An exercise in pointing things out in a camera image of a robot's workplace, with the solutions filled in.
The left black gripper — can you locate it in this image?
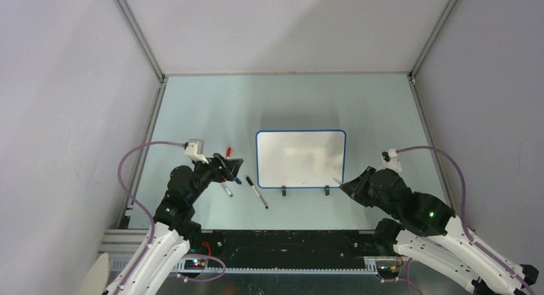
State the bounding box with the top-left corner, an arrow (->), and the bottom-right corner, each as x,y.
187,153 -> 242,204

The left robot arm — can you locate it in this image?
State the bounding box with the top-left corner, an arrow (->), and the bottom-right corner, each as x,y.
103,153 -> 244,294

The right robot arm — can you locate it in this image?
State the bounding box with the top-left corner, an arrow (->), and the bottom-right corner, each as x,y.
339,167 -> 539,294

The black whiteboard marker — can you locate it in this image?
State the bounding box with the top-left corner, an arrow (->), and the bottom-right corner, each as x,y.
245,176 -> 269,209

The green whiteboard marker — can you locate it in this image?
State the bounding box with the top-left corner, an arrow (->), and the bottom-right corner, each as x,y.
221,183 -> 234,198

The blue framed whiteboard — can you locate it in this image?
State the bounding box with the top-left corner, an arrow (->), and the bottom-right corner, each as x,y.
255,130 -> 346,189

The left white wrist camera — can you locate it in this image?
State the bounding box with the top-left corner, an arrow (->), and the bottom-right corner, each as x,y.
184,139 -> 209,164

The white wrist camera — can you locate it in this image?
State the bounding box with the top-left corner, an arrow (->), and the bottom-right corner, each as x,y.
184,139 -> 209,164
379,148 -> 402,173

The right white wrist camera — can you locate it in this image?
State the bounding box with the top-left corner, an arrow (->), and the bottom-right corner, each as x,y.
379,148 -> 402,173

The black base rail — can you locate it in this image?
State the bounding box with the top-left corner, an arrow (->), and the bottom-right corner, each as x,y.
201,230 -> 396,270

